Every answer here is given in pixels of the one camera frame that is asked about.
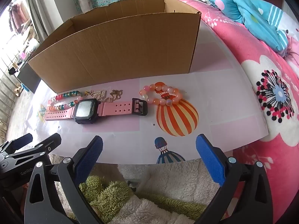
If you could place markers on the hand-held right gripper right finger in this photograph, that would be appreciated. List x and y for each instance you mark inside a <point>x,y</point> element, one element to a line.
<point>209,155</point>

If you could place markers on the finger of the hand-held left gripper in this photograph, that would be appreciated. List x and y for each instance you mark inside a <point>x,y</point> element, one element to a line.
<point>23,140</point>
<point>50,142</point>

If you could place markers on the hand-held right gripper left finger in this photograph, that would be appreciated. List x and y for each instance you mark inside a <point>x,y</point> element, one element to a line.
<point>90,155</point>

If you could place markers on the group of small gold charms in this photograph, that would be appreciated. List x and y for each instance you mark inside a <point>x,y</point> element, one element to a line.
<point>90,93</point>

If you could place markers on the gold abacus earring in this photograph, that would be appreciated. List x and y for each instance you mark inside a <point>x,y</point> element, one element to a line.
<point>101,92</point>

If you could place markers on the brown cardboard box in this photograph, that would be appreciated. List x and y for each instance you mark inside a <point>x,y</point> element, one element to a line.
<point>116,51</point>

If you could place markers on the pair of beige slippers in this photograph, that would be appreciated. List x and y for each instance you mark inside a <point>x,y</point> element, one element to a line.
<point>18,91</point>

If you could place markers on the white and green fleece garment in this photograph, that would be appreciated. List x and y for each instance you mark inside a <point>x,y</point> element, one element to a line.
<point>163,179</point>

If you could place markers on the metal window railing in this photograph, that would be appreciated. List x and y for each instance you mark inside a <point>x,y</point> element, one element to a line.
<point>9,84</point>

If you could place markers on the dark grey cabinet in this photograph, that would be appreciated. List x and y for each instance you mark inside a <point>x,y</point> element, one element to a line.
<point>28,77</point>

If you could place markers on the pink floral blanket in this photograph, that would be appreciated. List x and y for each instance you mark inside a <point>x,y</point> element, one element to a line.
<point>233,39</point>

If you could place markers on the hanging pink jacket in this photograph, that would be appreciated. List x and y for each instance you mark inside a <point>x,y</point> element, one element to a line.
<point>16,14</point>

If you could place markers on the grey curtain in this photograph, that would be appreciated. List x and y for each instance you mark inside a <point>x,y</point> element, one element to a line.
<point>39,9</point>

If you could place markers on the white patterned paper roll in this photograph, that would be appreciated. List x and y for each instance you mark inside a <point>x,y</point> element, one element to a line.
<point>83,1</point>

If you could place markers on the blue patterned quilt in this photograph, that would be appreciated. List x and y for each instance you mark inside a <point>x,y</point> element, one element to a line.
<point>245,9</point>

